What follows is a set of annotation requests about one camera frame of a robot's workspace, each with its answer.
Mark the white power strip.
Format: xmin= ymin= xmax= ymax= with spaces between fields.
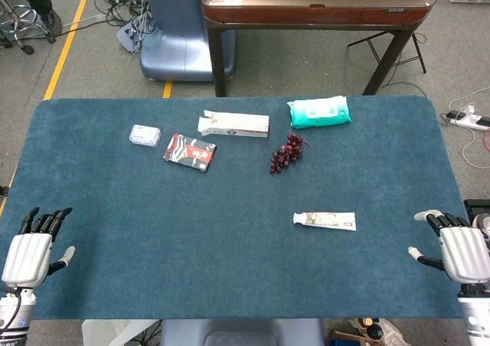
xmin=446 ymin=110 xmax=490 ymax=129

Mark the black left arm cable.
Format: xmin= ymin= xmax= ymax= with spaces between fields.
xmin=0 ymin=287 xmax=24 ymax=338

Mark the blue grey robot torso base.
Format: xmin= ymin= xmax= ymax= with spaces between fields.
xmin=159 ymin=318 xmax=325 ymax=346

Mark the white sneaker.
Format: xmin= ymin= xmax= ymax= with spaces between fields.
xmin=377 ymin=318 xmax=413 ymax=346

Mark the white floor cable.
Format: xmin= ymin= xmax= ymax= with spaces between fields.
xmin=447 ymin=87 xmax=490 ymax=170

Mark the dark red grape bunch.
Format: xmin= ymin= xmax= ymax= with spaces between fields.
xmin=269 ymin=131 xmax=307 ymax=175

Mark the red black printed box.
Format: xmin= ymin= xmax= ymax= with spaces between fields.
xmin=162 ymin=133 xmax=217 ymax=174

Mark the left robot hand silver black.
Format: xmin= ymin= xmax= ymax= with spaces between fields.
xmin=1 ymin=207 xmax=76 ymax=289

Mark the green wet wipes pack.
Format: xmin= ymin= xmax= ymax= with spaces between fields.
xmin=286 ymin=95 xmax=352 ymax=129

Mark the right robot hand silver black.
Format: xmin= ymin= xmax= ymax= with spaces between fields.
xmin=407 ymin=209 xmax=490 ymax=286

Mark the blue felt table mat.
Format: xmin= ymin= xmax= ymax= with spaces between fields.
xmin=0 ymin=96 xmax=472 ymax=321

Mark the white toothpaste tube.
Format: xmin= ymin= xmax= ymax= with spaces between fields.
xmin=292 ymin=211 xmax=358 ymax=232

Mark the white toothpaste carton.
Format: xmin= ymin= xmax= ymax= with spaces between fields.
xmin=197 ymin=109 xmax=270 ymax=139

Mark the blue grey machine base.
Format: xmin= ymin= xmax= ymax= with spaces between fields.
xmin=139 ymin=0 xmax=237 ymax=82

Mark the black metal folding stand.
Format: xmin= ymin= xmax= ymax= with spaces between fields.
xmin=347 ymin=30 xmax=428 ymax=74

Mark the chrome stool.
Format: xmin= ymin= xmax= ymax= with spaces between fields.
xmin=0 ymin=0 xmax=57 ymax=56

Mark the clear plastic card case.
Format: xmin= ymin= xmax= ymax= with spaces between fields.
xmin=129 ymin=124 xmax=162 ymax=149

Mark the brown wooden table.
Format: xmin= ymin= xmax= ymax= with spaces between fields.
xmin=201 ymin=0 xmax=433 ymax=97

